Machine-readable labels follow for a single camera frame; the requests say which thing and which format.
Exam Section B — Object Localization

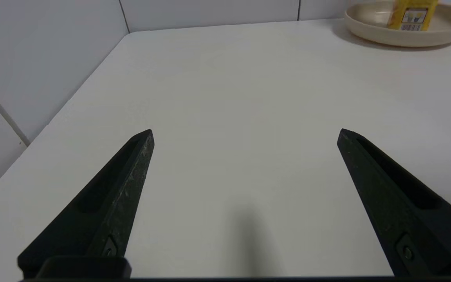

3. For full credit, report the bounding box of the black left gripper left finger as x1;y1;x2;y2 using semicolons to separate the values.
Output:
17;129;155;279

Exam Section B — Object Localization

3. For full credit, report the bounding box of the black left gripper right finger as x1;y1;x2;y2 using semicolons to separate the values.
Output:
337;128;451;279

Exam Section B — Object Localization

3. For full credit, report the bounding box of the yellow drink carton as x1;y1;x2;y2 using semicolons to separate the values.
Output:
386;0;438;31

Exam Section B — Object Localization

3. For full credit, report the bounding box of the beige round plate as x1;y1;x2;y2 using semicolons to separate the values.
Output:
345;0;451;48

